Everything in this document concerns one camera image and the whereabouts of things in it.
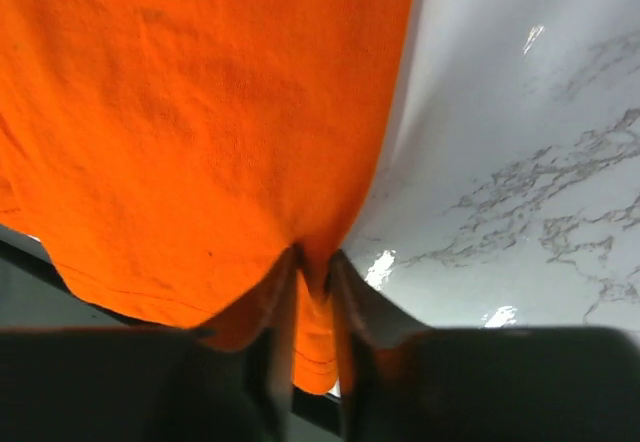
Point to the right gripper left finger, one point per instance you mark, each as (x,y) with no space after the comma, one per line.
(228,379)

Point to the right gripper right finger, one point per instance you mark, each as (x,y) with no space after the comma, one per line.
(401,380)

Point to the orange t-shirt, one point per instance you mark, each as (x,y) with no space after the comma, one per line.
(165,152)

